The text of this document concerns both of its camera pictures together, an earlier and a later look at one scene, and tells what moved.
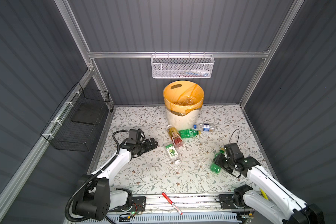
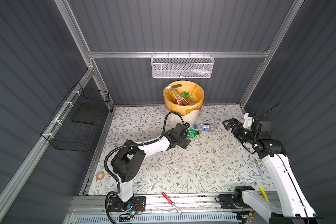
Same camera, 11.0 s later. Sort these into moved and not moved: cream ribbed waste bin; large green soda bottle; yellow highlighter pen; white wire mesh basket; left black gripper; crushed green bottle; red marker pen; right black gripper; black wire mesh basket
Moved: left black gripper; large green soda bottle; right black gripper
Not moved: cream ribbed waste bin; red marker pen; crushed green bottle; yellow highlighter pen; white wire mesh basket; black wire mesh basket
